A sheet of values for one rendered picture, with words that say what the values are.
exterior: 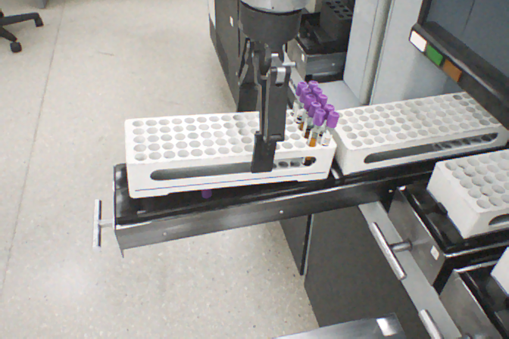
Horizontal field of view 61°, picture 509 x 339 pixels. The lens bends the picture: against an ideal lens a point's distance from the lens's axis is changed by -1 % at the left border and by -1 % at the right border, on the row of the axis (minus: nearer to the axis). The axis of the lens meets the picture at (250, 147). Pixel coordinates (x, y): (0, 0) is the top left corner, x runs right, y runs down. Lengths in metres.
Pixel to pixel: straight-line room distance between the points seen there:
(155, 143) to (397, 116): 0.39
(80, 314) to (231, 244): 0.54
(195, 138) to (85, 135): 1.58
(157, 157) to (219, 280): 0.97
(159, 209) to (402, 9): 0.52
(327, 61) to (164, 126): 0.51
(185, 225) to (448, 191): 0.38
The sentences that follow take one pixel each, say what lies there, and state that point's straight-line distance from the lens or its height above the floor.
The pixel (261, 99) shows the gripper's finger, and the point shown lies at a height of 0.98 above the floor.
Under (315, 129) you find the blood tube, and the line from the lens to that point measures 0.62.
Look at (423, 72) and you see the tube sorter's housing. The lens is 0.81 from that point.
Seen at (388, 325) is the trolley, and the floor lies 0.82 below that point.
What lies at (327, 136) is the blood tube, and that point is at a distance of 0.62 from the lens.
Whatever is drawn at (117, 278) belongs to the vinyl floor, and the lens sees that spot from 1.58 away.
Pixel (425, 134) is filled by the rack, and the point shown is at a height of 0.86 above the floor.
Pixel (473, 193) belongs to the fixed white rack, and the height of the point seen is 0.86.
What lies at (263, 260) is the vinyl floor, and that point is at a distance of 1.56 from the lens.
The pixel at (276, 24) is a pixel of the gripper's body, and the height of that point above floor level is 1.07.
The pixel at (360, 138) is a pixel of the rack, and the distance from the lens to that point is 0.68.
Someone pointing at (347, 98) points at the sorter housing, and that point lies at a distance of 1.00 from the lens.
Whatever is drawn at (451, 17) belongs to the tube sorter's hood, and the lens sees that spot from 0.68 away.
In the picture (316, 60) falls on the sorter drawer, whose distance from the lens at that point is 1.02.
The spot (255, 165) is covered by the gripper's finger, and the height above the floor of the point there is 0.88.
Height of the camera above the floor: 1.29
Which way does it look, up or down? 41 degrees down
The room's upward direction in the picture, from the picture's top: straight up
